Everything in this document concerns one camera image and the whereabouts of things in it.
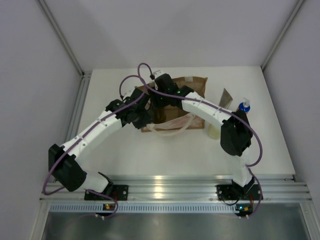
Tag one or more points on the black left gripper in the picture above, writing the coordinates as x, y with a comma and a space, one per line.
146, 120

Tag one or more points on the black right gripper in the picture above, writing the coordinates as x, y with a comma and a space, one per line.
155, 101

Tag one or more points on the brown jute canvas bag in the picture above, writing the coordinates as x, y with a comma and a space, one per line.
180, 120

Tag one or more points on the pale yellow pump bottle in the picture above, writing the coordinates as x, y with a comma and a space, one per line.
214, 132

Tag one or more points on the blue capped orange bottle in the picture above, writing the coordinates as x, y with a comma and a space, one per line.
244, 106

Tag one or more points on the red capped oil bottle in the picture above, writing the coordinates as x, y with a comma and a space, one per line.
159, 115

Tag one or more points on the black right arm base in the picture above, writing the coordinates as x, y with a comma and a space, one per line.
228, 192

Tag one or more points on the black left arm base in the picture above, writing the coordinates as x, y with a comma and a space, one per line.
118, 192

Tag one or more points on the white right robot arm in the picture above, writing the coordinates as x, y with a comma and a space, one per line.
235, 137

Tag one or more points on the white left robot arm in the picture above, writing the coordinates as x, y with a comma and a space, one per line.
65, 162

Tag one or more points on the grey slotted cable duct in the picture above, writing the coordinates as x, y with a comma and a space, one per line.
108, 208

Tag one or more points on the aluminium frame rail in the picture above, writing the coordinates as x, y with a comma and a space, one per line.
203, 188

